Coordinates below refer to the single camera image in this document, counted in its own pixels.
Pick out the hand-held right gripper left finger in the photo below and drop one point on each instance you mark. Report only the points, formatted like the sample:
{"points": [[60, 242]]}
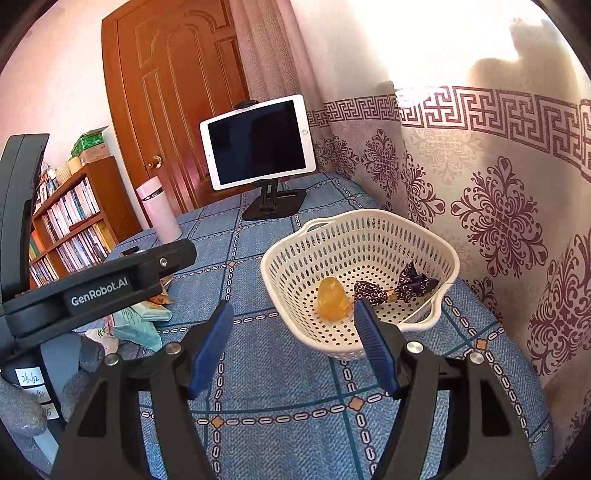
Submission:
{"points": [[210, 350]]}

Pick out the beige cardboard box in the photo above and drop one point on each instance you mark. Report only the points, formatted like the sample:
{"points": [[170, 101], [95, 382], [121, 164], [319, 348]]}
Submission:
{"points": [[97, 154]]}

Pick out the brown wooden door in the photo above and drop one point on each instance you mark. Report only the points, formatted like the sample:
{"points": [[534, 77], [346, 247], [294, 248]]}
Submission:
{"points": [[184, 92]]}

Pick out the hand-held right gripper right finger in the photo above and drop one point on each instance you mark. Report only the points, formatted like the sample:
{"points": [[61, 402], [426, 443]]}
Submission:
{"points": [[376, 355]]}

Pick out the maroon patterned curtain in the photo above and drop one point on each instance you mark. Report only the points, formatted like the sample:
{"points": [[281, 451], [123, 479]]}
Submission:
{"points": [[485, 184]]}

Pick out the wooden bookshelf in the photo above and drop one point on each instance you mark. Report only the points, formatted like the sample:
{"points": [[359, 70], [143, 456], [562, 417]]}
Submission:
{"points": [[111, 198]]}

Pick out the brass door knob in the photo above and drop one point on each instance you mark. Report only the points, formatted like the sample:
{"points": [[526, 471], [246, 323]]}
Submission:
{"points": [[153, 163]]}

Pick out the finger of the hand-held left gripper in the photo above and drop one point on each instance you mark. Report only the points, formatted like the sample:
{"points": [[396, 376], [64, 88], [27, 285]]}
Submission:
{"points": [[171, 261]]}

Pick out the white snack packet green print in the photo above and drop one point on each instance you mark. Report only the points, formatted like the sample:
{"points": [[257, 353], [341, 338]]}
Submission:
{"points": [[104, 334]]}

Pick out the white tablet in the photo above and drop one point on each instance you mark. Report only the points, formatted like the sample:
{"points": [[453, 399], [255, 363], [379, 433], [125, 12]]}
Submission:
{"points": [[258, 138]]}

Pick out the brown snack packet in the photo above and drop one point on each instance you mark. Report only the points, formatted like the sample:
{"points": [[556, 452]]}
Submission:
{"points": [[160, 293]]}

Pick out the black tablet stand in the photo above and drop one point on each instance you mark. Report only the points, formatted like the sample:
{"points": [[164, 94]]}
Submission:
{"points": [[277, 203]]}

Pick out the dark blue patterned wrapped candy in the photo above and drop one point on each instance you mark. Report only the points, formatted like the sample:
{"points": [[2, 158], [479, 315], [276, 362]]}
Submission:
{"points": [[369, 291]]}

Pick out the green cardboard box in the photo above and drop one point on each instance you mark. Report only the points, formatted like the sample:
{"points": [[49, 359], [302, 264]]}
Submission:
{"points": [[87, 141]]}

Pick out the person's left hand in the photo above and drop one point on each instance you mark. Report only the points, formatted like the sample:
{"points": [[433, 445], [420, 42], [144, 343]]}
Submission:
{"points": [[92, 353]]}

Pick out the light green snack packet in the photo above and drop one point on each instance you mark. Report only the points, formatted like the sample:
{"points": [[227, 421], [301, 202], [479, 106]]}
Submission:
{"points": [[157, 314], [138, 334]]}

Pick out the white perforated plastic basket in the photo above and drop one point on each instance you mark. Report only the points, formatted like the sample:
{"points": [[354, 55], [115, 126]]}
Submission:
{"points": [[300, 258]]}

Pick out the rows of books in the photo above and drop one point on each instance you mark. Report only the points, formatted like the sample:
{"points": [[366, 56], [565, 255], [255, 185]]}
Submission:
{"points": [[69, 212]]}

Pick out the yellow jelly snack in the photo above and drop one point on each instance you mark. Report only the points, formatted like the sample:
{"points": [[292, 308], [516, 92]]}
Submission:
{"points": [[333, 300]]}

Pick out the pink insulated bottle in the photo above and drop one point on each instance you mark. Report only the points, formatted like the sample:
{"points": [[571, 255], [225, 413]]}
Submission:
{"points": [[159, 212]]}

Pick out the blue checked tablecloth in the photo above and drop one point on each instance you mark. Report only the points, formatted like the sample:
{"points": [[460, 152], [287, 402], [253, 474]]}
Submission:
{"points": [[286, 387]]}

